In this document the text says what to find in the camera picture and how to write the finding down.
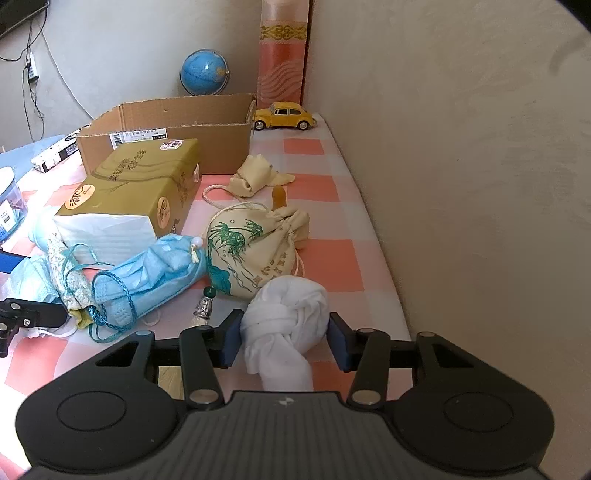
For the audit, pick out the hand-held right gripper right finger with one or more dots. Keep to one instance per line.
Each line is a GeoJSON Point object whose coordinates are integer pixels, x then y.
{"type": "Point", "coordinates": [339, 344]}

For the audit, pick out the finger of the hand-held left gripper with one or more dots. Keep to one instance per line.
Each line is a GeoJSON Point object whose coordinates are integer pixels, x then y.
{"type": "Point", "coordinates": [6, 264]}
{"type": "Point", "coordinates": [32, 314]}

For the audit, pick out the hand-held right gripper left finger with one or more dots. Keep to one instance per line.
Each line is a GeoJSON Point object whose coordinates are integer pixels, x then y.
{"type": "Point", "coordinates": [231, 340]}

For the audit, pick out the blue face mask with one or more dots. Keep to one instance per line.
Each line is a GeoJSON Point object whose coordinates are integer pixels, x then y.
{"type": "Point", "coordinates": [34, 281]}
{"type": "Point", "coordinates": [152, 272]}

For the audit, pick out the green floral sachet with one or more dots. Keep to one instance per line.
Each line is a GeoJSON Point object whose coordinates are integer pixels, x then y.
{"type": "Point", "coordinates": [60, 267]}

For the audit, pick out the white knotted cloth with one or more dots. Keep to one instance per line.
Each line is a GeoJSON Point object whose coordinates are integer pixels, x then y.
{"type": "Point", "coordinates": [286, 318]}

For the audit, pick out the small orange gourd figurine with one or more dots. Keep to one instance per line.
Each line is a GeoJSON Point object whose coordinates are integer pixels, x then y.
{"type": "Point", "coordinates": [279, 197]}

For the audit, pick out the beige cloth pouch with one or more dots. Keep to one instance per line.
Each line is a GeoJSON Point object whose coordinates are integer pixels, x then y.
{"type": "Point", "coordinates": [251, 177]}

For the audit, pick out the cardboard box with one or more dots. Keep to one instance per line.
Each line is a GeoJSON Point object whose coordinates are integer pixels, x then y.
{"type": "Point", "coordinates": [221, 143]}

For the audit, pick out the silver tassel ornament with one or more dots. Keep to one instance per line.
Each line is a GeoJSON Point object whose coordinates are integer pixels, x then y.
{"type": "Point", "coordinates": [204, 311]}

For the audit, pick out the clear plastic container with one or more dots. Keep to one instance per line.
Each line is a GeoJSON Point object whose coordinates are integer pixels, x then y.
{"type": "Point", "coordinates": [9, 203]}

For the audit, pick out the black and white pen box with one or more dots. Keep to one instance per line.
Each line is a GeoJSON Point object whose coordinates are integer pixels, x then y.
{"type": "Point", "coordinates": [51, 154]}

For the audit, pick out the pink checked bedsheet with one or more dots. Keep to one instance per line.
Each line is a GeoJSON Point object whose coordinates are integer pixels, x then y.
{"type": "Point", "coordinates": [323, 221]}

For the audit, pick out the golden tissue pack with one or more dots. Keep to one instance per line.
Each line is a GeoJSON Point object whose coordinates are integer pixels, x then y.
{"type": "Point", "coordinates": [138, 184]}

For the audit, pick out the white power strip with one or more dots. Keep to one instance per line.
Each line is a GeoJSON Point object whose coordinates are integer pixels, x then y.
{"type": "Point", "coordinates": [31, 67]}

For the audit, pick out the yellow toy car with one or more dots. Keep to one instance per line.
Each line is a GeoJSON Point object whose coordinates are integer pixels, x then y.
{"type": "Point", "coordinates": [281, 117]}

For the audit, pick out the blue desk globe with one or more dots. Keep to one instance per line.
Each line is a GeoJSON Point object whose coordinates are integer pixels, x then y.
{"type": "Point", "coordinates": [203, 71]}

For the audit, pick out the pink patterned curtain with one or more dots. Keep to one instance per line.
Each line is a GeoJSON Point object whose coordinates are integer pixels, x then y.
{"type": "Point", "coordinates": [281, 50]}

